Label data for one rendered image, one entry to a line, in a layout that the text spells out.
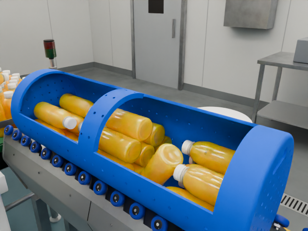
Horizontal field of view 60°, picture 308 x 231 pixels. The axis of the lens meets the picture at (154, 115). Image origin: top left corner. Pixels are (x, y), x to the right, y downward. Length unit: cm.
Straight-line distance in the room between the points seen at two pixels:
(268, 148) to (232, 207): 12
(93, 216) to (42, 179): 29
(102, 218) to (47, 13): 534
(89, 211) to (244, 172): 54
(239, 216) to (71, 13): 592
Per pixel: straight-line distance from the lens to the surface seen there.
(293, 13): 387
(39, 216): 146
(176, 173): 63
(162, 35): 485
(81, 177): 88
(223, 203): 51
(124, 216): 79
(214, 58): 435
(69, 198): 97
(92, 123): 71
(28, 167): 118
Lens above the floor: 147
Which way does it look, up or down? 23 degrees down
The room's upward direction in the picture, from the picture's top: straight up
